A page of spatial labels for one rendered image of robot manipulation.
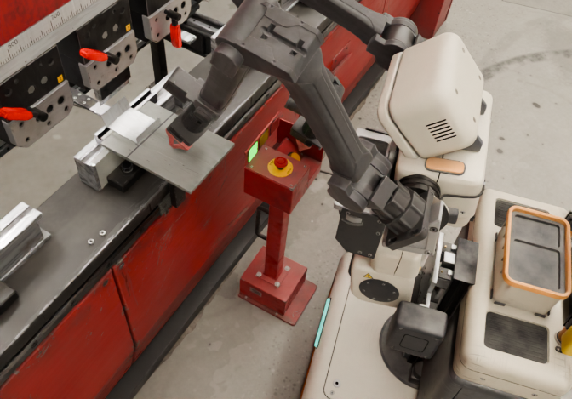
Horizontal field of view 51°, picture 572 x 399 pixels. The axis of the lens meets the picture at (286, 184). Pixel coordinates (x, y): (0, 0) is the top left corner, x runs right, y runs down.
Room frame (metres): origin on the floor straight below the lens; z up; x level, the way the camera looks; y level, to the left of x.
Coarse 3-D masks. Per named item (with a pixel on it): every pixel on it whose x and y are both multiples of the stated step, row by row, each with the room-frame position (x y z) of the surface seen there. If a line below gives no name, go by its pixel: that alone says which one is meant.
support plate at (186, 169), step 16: (144, 112) 1.05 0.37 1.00; (160, 112) 1.05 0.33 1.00; (160, 128) 1.00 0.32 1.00; (112, 144) 0.93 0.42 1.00; (128, 144) 0.94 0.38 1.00; (144, 144) 0.94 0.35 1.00; (160, 144) 0.95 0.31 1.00; (192, 144) 0.96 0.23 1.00; (208, 144) 0.96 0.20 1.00; (224, 144) 0.97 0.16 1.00; (128, 160) 0.89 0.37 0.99; (144, 160) 0.89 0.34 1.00; (160, 160) 0.90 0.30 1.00; (176, 160) 0.90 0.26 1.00; (192, 160) 0.91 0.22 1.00; (208, 160) 0.91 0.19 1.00; (160, 176) 0.85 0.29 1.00; (176, 176) 0.85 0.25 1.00; (192, 176) 0.86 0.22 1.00
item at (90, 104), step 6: (72, 84) 1.12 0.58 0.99; (72, 90) 1.09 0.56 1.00; (72, 96) 1.07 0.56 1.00; (78, 96) 1.07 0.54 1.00; (84, 96) 1.07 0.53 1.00; (78, 102) 1.05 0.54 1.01; (84, 102) 1.05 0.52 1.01; (90, 102) 1.06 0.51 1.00; (96, 102) 1.06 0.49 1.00; (90, 108) 1.04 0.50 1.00; (96, 108) 1.04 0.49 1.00; (102, 108) 1.04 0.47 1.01; (108, 108) 1.04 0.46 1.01; (96, 114) 1.02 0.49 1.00
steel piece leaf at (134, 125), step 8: (128, 112) 1.04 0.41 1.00; (136, 112) 1.04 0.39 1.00; (120, 120) 1.01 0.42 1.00; (128, 120) 1.01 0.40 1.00; (136, 120) 1.01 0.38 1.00; (144, 120) 1.02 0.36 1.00; (152, 120) 1.02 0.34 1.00; (112, 128) 0.98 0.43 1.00; (120, 128) 0.98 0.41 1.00; (128, 128) 0.98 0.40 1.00; (136, 128) 0.99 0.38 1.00; (144, 128) 0.99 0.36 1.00; (152, 128) 0.99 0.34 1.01; (128, 136) 0.96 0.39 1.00; (136, 136) 0.96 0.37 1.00; (144, 136) 0.96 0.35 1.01
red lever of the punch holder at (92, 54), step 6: (84, 48) 0.89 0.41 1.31; (84, 54) 0.88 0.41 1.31; (90, 54) 0.88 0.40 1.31; (96, 54) 0.89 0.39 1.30; (102, 54) 0.91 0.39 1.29; (108, 54) 0.94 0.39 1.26; (114, 54) 0.94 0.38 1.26; (96, 60) 0.90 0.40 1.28; (102, 60) 0.90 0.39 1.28; (108, 60) 0.93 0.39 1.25; (114, 60) 0.93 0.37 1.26
